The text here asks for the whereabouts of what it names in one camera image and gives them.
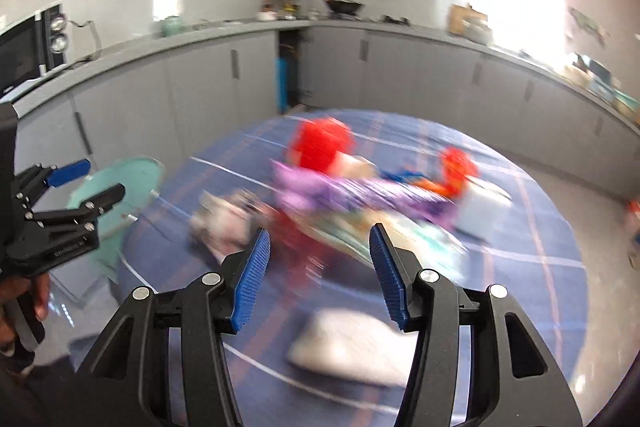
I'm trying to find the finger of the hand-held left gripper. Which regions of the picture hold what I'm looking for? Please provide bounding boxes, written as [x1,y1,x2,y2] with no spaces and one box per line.
[27,183,126,229]
[12,159,93,208]

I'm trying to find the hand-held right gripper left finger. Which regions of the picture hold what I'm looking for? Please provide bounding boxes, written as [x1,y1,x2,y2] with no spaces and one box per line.
[65,227,273,427]

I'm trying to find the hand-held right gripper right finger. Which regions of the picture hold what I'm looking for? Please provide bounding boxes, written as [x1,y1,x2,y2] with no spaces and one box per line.
[369,223,583,427]

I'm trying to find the teal trash can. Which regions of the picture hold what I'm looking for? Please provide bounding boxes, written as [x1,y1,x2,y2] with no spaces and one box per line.
[66,157,166,303]

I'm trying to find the white foam block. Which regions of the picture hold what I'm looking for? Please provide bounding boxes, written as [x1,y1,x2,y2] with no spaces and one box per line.
[457,187,513,240]

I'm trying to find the red foam net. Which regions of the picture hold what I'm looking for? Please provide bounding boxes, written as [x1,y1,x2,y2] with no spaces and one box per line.
[287,117,357,172]

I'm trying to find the person's left hand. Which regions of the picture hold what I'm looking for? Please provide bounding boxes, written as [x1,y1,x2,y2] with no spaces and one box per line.
[0,273,52,357]

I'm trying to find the dark red wrapper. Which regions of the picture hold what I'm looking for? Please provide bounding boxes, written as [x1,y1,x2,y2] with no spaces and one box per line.
[272,207,331,288]

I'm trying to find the pale green packet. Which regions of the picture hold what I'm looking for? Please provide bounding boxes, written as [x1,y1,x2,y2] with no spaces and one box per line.
[300,212,468,268]

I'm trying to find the crumpled pale paper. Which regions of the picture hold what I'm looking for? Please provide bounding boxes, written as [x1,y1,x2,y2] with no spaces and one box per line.
[189,189,261,258]

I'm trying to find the purple wrapper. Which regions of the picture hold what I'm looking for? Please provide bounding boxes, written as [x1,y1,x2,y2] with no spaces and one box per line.
[270,159,461,228]

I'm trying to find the colourful candy wrapper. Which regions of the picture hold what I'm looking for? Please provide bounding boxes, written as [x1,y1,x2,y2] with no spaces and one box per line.
[380,167,451,198]

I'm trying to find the blue plaid tablecloth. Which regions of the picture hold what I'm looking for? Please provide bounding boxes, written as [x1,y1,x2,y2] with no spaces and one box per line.
[117,108,588,427]

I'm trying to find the red plastic bag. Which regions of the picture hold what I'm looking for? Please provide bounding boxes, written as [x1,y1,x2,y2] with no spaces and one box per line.
[437,147,478,198]

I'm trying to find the silver microwave oven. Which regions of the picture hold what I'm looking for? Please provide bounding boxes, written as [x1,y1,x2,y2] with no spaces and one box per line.
[0,4,68,100]

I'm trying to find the grey kitchen counter cabinets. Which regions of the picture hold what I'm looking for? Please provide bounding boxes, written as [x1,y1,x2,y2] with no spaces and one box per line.
[0,18,640,258]

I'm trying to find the green teapot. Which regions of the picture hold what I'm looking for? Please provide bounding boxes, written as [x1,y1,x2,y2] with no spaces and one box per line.
[160,16,187,38]

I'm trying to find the wooden cutting board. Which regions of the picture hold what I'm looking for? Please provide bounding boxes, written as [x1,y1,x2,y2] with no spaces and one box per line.
[447,4,491,38]

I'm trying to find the black wok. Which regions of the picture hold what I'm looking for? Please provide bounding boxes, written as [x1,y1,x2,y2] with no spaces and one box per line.
[315,0,366,18]

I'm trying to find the black power cable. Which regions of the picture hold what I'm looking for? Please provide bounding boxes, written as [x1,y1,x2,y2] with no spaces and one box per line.
[67,19,101,62]

